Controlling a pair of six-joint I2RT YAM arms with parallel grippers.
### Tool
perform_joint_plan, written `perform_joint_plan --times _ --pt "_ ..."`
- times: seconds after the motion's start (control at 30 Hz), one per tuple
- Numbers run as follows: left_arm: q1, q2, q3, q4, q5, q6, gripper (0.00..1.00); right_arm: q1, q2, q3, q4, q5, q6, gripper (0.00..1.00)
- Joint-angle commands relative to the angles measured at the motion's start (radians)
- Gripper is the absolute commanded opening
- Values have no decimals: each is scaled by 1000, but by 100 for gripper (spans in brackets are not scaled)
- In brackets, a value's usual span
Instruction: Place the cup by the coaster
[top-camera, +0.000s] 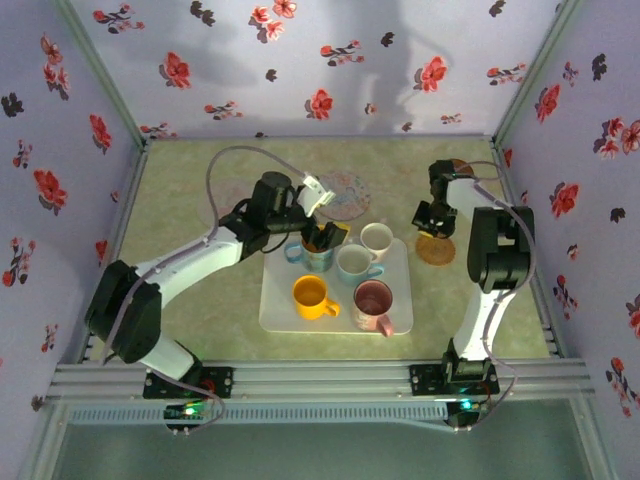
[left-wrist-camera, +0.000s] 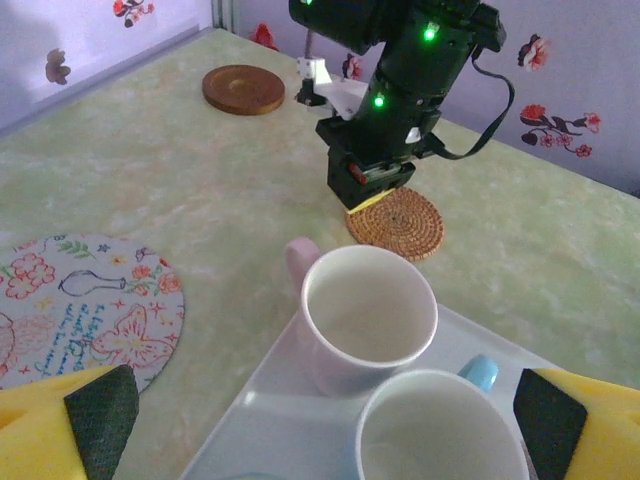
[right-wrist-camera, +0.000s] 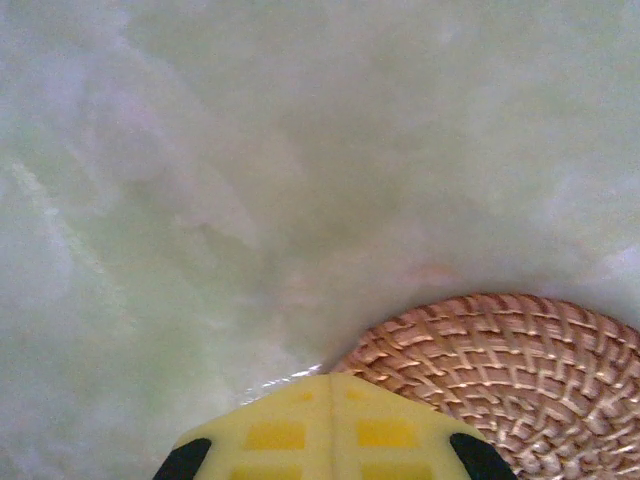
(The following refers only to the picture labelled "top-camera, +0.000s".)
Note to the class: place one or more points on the round woven rattan coaster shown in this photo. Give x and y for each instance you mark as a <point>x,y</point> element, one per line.
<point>436,252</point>

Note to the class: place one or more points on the blue butterfly mug yellow inside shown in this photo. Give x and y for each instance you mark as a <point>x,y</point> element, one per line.
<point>320,262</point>

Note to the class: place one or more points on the dark pink printed mug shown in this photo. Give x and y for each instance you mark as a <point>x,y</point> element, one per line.
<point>372,300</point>

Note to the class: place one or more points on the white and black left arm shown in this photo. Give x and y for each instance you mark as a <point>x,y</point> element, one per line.
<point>185,265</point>

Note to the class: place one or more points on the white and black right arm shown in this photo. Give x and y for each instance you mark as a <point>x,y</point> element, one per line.
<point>500,250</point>

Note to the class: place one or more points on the round white unicorn coaster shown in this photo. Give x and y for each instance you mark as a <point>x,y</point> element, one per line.
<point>350,197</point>

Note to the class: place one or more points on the light blue mug white inside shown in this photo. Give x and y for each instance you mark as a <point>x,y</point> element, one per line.
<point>354,261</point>

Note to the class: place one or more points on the pale pink mug white inside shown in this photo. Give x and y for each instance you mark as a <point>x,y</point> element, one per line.
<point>376,237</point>

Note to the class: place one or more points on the white plastic tray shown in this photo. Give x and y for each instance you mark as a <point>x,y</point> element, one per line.
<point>280,320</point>

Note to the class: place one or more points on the control board green light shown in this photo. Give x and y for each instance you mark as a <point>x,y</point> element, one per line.
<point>189,411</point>
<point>466,405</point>

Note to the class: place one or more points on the aluminium table edge rail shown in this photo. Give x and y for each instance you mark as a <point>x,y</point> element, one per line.
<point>320,138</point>

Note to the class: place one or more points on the aluminium side rail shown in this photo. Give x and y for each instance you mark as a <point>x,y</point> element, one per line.
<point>131,200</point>
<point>548,320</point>

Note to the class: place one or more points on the aluminium front frame rail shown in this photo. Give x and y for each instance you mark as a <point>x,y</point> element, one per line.
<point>325,380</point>

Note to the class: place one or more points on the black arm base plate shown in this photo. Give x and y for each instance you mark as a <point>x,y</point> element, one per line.
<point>425,380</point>
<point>220,382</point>

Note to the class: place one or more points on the aluminium corner post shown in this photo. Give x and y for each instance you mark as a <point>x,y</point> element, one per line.
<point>537,70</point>
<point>100,70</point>

